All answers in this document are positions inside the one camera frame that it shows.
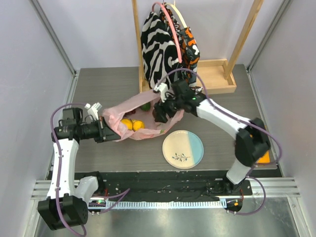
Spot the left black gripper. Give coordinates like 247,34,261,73
79,116,120,143

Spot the pink plastic bag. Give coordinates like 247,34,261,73
103,90,176,141

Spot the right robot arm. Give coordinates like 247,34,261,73
153,81,271,195

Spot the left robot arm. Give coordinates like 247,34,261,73
38,103,120,231

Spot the fake green lime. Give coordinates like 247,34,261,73
140,102,151,112

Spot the fake orange fruit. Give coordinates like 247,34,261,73
132,120,145,131
120,118,133,130

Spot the cream and blue plate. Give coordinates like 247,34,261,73
162,130,204,169

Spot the wooden clothes rack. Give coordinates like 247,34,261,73
132,0,263,94

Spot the orange black patterned garment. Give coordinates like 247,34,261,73
159,5,200,90

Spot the black white zebra garment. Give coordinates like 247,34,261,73
140,11,180,89

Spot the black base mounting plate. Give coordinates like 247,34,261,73
74,170,253,200

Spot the cream wooden hanger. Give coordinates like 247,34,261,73
164,2,188,28

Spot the pink hanger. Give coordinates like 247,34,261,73
151,1,182,64

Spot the orange folded cloth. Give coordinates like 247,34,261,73
249,123,271,165

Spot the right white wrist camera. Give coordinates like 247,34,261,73
153,83,168,103

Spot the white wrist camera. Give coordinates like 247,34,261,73
153,83,168,103
84,102,102,121

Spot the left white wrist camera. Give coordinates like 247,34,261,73
84,102,102,121

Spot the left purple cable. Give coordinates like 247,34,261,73
50,103,87,237

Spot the white slotted cable duct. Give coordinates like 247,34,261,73
88,199,227,210

